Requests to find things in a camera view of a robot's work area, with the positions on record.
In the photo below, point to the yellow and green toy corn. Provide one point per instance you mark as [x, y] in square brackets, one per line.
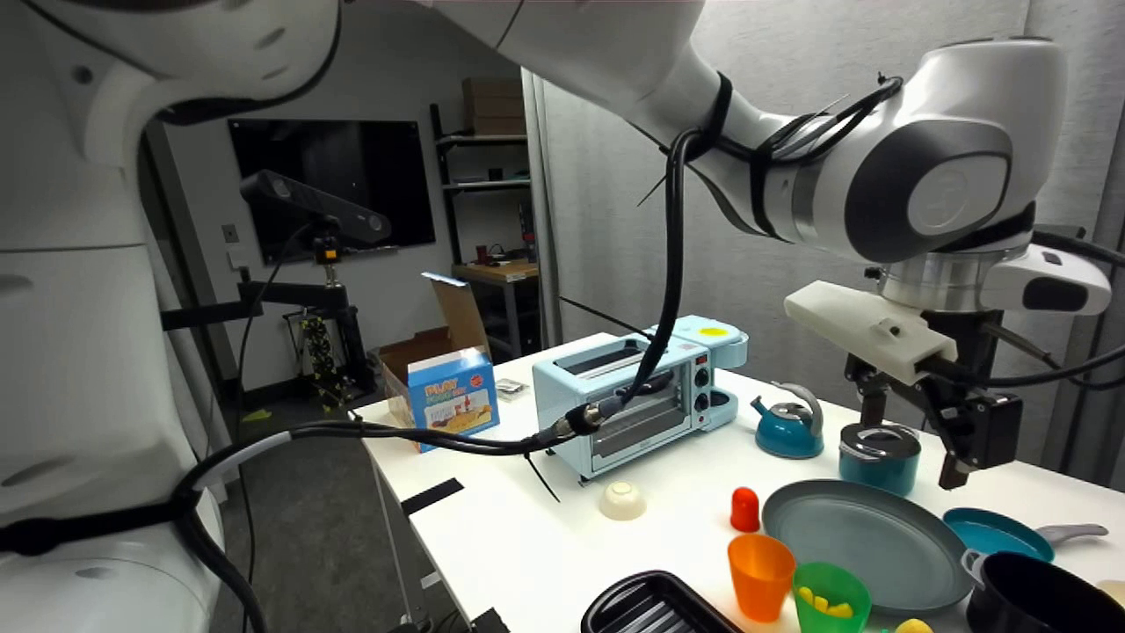
[916, 628]

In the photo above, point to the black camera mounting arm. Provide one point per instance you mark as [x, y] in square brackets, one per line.
[293, 295]

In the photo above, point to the closed cardboard box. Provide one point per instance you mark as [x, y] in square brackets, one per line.
[493, 108]

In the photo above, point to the black wall monitor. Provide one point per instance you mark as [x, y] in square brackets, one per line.
[373, 176]

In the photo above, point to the small red bottle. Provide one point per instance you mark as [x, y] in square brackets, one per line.
[743, 512]

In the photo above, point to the orange plastic cup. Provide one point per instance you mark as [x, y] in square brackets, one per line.
[759, 582]

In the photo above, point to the yellow toy fries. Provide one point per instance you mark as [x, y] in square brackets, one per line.
[832, 608]

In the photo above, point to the teal pot with dark lid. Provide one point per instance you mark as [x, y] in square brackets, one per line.
[880, 469]

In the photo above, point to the black ridged tray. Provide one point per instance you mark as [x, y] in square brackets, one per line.
[656, 609]

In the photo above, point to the green plastic cup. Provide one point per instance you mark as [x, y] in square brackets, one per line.
[820, 625]

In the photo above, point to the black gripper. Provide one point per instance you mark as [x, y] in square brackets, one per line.
[961, 337]

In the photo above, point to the dark storage shelf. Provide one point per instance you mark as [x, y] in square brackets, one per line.
[486, 186]

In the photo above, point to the wooden desk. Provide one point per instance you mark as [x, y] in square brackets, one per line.
[502, 274]

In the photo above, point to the large grey-blue plate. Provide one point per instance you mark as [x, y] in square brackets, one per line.
[866, 541]

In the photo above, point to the blue printed carton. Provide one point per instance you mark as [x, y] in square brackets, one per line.
[451, 406]

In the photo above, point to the grey curtain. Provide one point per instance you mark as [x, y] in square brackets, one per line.
[610, 233]

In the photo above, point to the black tape strip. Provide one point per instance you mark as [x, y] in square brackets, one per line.
[486, 621]
[431, 494]

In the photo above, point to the light blue toy toaster oven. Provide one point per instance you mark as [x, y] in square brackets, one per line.
[610, 408]

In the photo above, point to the small cream bowl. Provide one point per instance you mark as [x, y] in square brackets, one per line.
[621, 501]

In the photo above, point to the teal toy kettle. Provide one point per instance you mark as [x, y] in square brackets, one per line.
[785, 434]

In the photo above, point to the black pot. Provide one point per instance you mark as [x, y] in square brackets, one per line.
[1030, 601]

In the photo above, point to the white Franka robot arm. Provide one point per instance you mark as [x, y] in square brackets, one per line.
[116, 352]

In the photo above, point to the open cardboard box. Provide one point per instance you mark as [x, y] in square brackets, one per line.
[462, 319]

